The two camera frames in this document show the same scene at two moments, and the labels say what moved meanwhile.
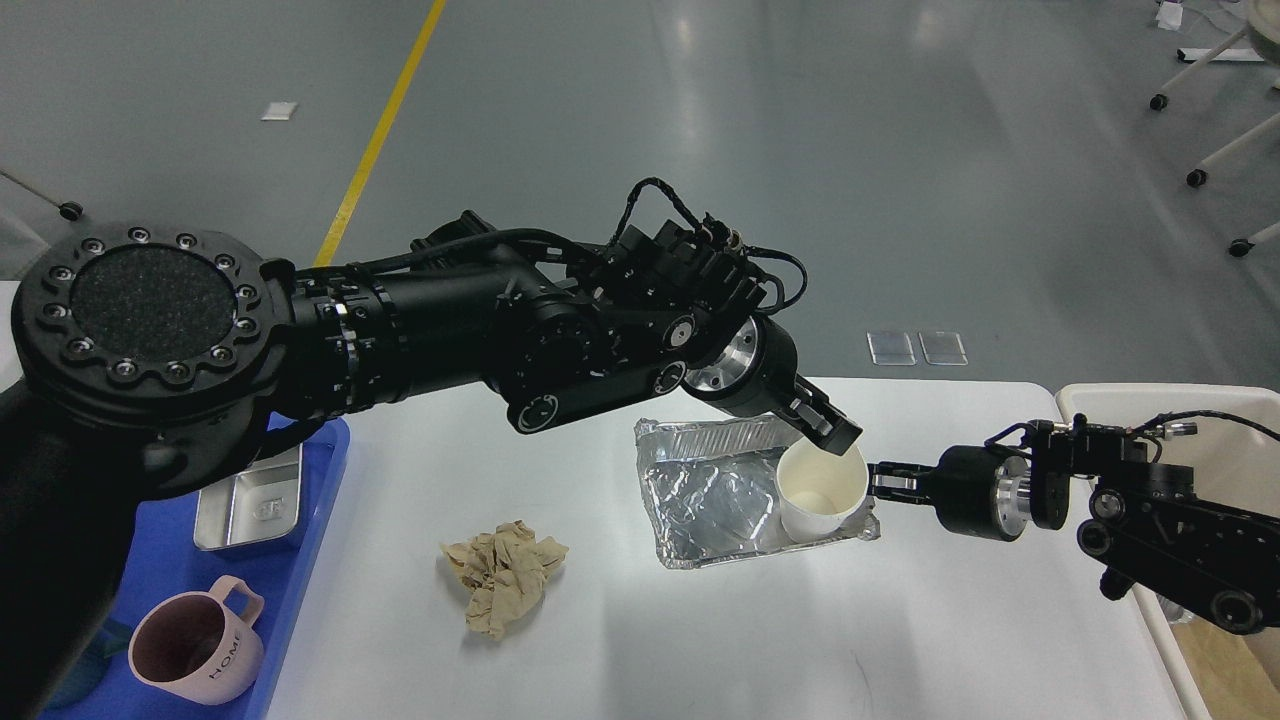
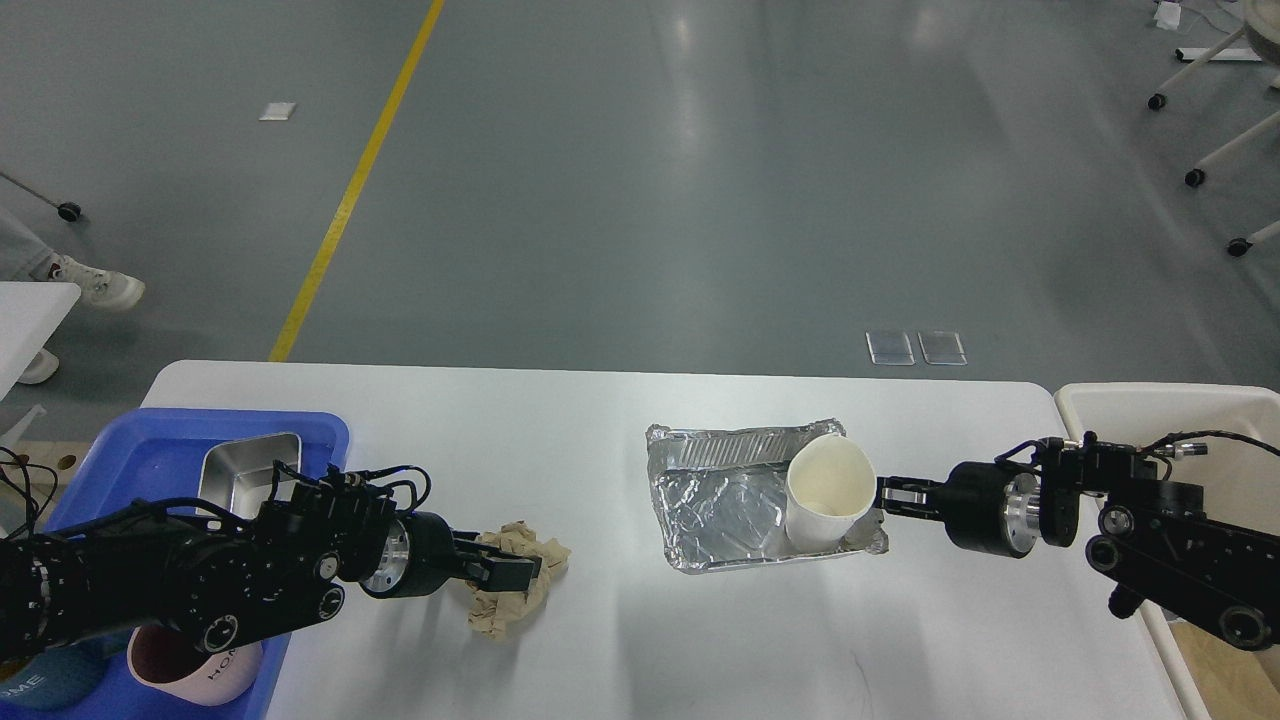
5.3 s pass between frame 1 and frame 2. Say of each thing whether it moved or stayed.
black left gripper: moved
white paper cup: moved
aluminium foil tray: moved
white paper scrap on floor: stayed
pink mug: stayed
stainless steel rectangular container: stayed
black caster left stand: stayed
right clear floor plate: stayed
